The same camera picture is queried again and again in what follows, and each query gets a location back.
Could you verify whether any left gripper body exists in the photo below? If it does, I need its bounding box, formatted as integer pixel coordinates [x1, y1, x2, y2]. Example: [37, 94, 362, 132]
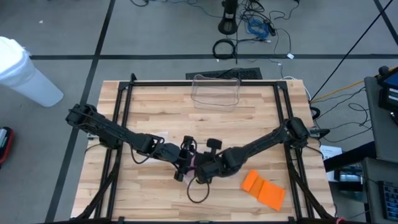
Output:
[151, 135, 197, 183]

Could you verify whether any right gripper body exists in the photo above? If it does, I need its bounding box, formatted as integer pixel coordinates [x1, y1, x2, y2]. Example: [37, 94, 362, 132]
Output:
[194, 138, 239, 185]

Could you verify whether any pink elastic bandage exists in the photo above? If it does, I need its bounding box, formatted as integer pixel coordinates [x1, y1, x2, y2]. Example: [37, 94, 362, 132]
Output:
[188, 155, 200, 175]

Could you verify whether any orange elastic bandage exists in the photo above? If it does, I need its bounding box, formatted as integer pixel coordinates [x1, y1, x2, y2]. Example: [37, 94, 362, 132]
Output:
[240, 169, 286, 212]

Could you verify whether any clear plastic bin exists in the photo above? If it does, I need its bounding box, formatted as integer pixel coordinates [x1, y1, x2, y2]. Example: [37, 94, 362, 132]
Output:
[190, 73, 242, 113]

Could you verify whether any black keyboard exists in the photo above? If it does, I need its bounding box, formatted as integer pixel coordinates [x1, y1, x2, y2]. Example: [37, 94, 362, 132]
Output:
[185, 67, 264, 81]

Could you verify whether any white paper sheet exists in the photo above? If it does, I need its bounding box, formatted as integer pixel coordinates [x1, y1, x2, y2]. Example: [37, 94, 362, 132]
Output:
[319, 144, 343, 162]

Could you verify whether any black floor stand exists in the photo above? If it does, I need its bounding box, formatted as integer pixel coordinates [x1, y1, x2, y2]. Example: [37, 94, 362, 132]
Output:
[217, 0, 239, 35]

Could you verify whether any black power strip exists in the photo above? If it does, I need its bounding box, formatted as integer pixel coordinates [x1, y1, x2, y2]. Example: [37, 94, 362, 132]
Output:
[263, 19, 277, 37]

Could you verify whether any grey desk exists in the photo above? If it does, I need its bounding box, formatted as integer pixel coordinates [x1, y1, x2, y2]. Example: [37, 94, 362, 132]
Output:
[362, 76, 398, 224]

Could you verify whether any red and black case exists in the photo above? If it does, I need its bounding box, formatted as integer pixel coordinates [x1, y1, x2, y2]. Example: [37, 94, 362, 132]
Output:
[0, 126, 15, 166]

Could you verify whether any white trash bin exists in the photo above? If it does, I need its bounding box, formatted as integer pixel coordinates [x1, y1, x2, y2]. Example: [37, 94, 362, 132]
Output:
[0, 35, 65, 108]

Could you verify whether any black keypad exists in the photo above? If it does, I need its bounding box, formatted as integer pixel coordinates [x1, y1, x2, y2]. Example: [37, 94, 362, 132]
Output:
[379, 180, 398, 222]

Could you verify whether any black monitor device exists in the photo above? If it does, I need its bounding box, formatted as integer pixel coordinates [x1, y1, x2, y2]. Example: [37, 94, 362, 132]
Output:
[376, 65, 398, 113]

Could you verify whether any right gripper cable loop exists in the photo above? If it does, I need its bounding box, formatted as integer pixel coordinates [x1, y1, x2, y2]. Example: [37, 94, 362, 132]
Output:
[186, 177, 211, 204]

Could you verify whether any coiled black cable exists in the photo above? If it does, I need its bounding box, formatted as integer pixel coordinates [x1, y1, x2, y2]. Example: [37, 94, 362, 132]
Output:
[211, 38, 236, 60]

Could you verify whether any yellow floor cable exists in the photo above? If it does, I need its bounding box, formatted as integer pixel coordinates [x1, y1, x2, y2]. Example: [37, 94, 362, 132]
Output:
[310, 80, 365, 104]

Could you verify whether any blue cable bundle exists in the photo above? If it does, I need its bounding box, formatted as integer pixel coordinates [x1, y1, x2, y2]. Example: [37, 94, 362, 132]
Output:
[246, 18, 271, 40]

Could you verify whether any long black cable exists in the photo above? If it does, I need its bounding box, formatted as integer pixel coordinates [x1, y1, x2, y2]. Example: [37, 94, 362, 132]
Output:
[310, 0, 395, 102]

